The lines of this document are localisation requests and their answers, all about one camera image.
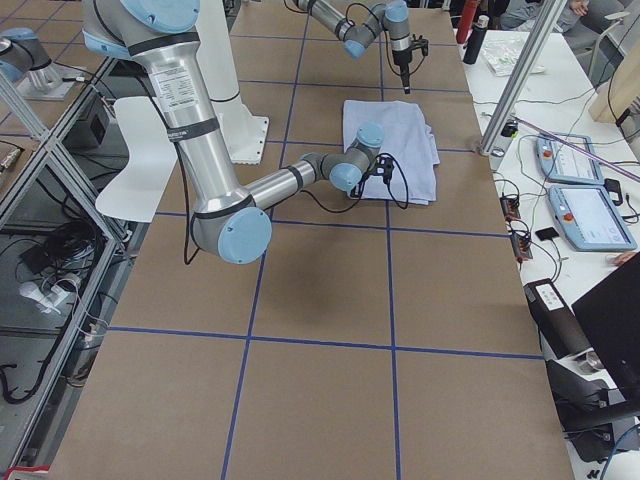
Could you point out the red bottle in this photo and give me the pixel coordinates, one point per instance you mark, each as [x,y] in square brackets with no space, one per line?
[466,19]

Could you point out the black box device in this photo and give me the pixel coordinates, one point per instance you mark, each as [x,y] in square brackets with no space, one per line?
[555,319]

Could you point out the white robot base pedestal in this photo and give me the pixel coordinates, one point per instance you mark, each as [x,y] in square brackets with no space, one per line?
[244,133]

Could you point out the black laptop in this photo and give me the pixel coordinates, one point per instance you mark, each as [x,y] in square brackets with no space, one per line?
[608,314]

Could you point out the teach pendant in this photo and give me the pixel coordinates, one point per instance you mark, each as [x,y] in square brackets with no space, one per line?
[588,219]
[562,164]

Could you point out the lower teach pendant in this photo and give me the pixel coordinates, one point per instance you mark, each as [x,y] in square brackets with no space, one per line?
[588,219]

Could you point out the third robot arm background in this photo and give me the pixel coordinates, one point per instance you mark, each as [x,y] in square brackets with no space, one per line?
[26,63]

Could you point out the aluminium frame post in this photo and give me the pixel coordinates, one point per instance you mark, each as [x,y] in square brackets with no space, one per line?
[536,40]

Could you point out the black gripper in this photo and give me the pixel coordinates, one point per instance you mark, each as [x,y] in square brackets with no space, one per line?
[363,182]
[401,59]

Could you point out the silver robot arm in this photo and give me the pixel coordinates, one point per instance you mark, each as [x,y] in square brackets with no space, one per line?
[390,20]
[164,37]

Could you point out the light blue striped shirt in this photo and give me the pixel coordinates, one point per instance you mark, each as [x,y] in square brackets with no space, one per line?
[408,138]

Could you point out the upper teach pendant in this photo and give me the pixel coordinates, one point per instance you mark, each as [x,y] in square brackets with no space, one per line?
[562,164]

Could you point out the black water bottle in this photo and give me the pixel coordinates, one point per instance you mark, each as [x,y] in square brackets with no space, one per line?
[475,40]

